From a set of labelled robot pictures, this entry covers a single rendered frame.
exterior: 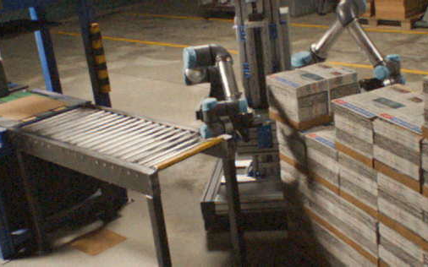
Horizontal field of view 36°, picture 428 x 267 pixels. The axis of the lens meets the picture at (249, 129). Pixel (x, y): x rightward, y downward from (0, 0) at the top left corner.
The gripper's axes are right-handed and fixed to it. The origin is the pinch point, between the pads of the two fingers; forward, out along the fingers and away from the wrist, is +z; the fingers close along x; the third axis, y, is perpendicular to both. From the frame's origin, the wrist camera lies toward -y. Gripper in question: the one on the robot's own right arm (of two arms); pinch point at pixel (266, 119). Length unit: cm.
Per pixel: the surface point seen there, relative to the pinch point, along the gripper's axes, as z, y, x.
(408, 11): 446, -63, 427
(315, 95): 17.3, 13.8, -21.6
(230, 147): -20.4, -10.5, 2.4
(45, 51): -72, 20, 191
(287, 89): 6.1, 17.8, -14.4
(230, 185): -22.7, -31.3, 2.9
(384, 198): 6, -13, -89
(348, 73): 37.6, 20.6, -21.1
